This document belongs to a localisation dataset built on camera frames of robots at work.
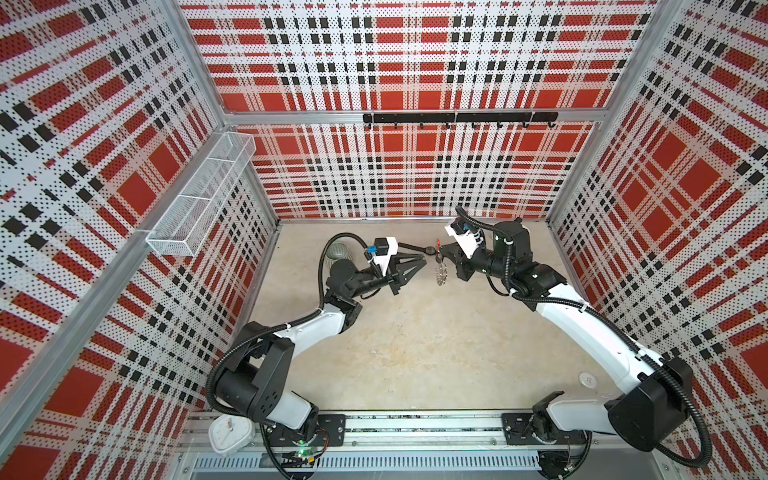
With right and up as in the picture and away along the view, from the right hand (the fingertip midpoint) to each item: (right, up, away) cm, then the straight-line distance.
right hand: (445, 250), depth 74 cm
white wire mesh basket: (-78, +7, +15) cm, 80 cm away
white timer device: (-53, -44, -3) cm, 69 cm away
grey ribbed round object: (-35, -1, +34) cm, 49 cm away
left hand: (-5, -3, -2) cm, 6 cm away
